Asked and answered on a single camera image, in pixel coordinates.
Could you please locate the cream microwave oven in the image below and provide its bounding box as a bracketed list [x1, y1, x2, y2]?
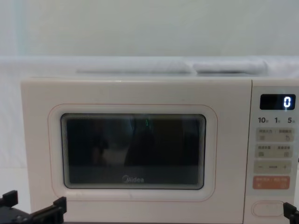
[20, 77, 299, 224]

